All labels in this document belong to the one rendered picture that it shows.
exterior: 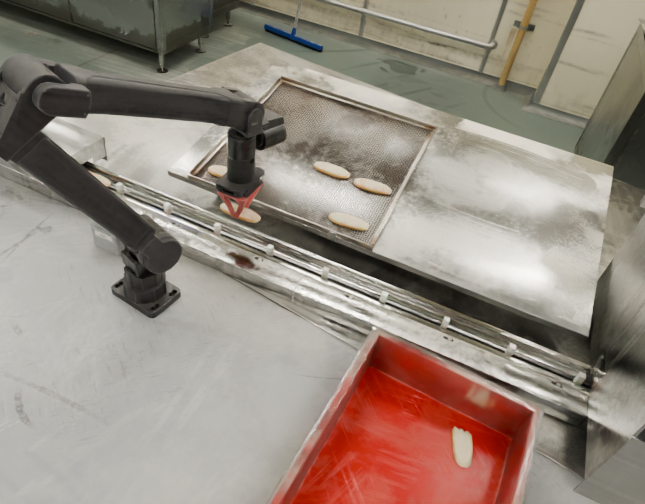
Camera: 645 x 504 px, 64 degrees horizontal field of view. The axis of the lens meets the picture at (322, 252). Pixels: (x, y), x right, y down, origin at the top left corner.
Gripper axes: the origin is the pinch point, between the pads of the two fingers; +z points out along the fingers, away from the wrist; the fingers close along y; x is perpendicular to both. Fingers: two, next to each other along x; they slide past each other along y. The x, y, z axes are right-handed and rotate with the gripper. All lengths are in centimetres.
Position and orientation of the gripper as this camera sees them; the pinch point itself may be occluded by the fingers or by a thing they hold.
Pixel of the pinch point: (239, 210)
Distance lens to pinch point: 116.8
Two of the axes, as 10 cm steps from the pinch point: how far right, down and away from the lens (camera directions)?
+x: -9.1, -3.6, 2.2
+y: 4.0, -5.8, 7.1
